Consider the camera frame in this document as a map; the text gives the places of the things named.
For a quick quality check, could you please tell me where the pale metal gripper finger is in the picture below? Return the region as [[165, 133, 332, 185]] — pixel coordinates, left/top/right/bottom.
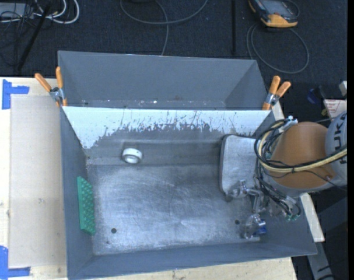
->
[[225, 179, 251, 202], [241, 213, 267, 240]]

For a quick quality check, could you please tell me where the grey cloth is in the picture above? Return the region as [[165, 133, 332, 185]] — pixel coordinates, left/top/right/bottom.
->
[[219, 134, 264, 198]]

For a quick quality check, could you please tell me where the grey metal bin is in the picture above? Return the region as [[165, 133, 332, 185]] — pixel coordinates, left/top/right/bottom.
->
[[57, 50, 318, 280]]

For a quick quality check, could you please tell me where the white tape roll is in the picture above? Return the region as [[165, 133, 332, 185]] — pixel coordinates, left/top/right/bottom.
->
[[121, 148, 143, 165]]

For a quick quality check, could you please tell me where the green flat block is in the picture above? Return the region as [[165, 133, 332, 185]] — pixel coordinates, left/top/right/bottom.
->
[[76, 176, 96, 236]]

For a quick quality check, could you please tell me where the pale wood flat board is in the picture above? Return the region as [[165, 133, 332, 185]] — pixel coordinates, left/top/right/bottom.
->
[[8, 93, 68, 270]]

